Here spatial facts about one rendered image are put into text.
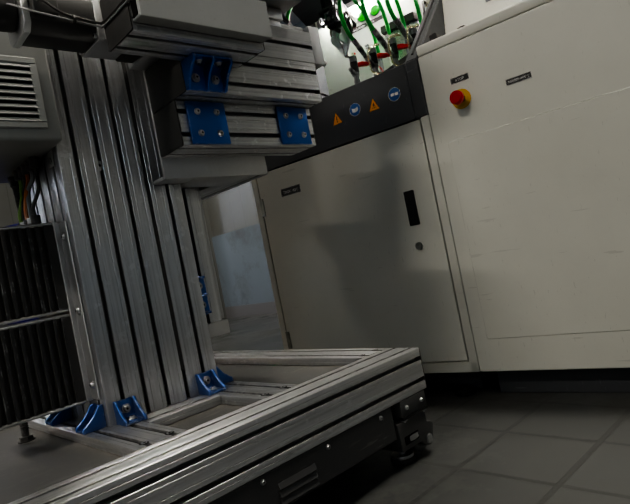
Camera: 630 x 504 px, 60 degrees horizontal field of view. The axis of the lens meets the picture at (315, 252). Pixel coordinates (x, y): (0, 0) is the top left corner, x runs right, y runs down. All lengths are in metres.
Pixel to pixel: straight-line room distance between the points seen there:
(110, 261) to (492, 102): 0.99
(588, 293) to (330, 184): 0.80
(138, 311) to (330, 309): 0.80
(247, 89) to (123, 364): 0.60
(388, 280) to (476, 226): 0.32
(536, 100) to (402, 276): 0.59
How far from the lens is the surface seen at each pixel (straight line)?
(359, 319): 1.74
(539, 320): 1.50
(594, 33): 1.48
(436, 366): 1.65
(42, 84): 1.14
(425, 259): 1.59
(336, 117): 1.74
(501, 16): 1.55
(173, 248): 1.20
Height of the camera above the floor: 0.47
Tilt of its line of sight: 1 degrees up
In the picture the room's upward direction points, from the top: 11 degrees counter-clockwise
